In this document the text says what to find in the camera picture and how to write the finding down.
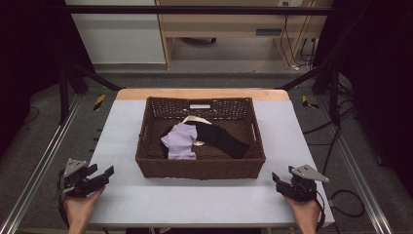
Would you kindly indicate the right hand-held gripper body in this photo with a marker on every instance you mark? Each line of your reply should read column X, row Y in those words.
column 303, row 187

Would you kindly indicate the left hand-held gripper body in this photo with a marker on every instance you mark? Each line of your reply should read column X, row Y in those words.
column 75, row 182

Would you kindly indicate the person's right hand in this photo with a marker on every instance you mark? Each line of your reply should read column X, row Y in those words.
column 307, row 216

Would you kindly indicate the person's left hand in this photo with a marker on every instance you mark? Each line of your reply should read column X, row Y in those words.
column 80, row 211

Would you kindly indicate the yellow black floor tape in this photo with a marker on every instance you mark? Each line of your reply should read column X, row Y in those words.
column 307, row 101
column 99, row 102

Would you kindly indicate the black sock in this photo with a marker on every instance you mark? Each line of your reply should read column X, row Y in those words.
column 224, row 139

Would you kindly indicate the black metal stand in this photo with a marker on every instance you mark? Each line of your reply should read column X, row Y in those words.
column 334, row 94
column 64, row 94

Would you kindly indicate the brown wicker basket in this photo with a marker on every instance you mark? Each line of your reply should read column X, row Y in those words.
column 198, row 167

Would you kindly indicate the light grey table mat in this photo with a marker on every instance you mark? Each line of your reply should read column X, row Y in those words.
column 181, row 201

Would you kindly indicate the lavender sock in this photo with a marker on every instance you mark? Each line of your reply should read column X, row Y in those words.
column 180, row 141

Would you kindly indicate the beige sock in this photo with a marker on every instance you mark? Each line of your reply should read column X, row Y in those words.
column 196, row 119

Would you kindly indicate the dark curtain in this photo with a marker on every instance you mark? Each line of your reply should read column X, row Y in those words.
column 29, row 58
column 380, row 81

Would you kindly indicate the white cabinet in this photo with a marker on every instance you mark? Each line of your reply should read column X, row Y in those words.
column 120, row 35

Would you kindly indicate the light wooden desk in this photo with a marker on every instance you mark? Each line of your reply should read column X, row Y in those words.
column 224, row 24

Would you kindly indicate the aluminium floor rail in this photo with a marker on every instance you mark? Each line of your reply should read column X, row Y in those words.
column 357, row 182
column 39, row 172

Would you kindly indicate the black horizontal frame bar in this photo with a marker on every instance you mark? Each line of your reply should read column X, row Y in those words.
column 195, row 9

